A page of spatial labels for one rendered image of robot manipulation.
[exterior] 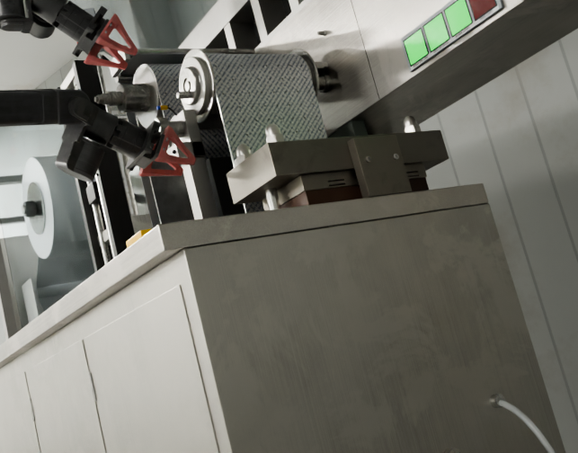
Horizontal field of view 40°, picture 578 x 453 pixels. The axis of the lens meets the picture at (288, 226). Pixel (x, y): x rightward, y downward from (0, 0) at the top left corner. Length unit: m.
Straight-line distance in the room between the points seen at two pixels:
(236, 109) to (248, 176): 0.22
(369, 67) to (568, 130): 1.76
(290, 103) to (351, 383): 0.65
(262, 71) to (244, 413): 0.77
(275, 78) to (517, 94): 1.92
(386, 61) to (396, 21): 0.08
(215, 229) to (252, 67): 0.55
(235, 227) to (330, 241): 0.17
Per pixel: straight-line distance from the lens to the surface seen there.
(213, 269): 1.16
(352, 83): 1.74
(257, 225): 1.22
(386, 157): 1.46
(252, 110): 1.61
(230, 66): 1.63
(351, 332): 1.26
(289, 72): 1.70
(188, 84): 1.64
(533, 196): 3.41
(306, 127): 1.66
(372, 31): 1.70
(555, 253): 3.38
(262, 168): 1.37
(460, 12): 1.51
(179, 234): 1.15
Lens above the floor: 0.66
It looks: 10 degrees up
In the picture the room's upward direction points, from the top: 15 degrees counter-clockwise
